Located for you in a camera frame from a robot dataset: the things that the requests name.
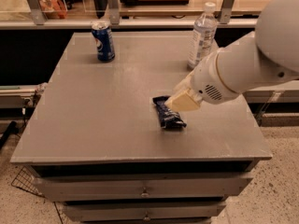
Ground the blue rxbar blueberry wrapper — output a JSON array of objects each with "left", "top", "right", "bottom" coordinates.
[{"left": 152, "top": 96, "right": 187, "bottom": 129}]

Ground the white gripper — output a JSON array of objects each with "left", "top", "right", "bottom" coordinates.
[{"left": 165, "top": 49, "right": 239, "bottom": 112}]

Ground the clear plastic water bottle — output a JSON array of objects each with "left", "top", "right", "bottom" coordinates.
[{"left": 187, "top": 2, "right": 218, "bottom": 69}]

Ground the grey lower drawer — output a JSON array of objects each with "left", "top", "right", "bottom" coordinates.
[{"left": 64, "top": 202, "right": 226, "bottom": 222}]

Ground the black wire rack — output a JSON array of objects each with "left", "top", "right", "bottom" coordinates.
[{"left": 11, "top": 167, "right": 42, "bottom": 197}]

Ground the grey top drawer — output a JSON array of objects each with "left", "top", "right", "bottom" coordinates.
[{"left": 34, "top": 173, "right": 252, "bottom": 202}]

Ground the blue pepsi can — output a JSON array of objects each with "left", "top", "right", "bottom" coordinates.
[{"left": 92, "top": 22, "right": 115, "bottom": 62}]

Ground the grey drawer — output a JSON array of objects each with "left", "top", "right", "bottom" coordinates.
[
  {"left": 64, "top": 202, "right": 226, "bottom": 222},
  {"left": 34, "top": 173, "right": 252, "bottom": 202}
]

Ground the orange snack bag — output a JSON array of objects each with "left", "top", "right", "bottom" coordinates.
[{"left": 38, "top": 0, "right": 67, "bottom": 19}]

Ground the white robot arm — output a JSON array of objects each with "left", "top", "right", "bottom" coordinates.
[{"left": 165, "top": 0, "right": 299, "bottom": 112}]

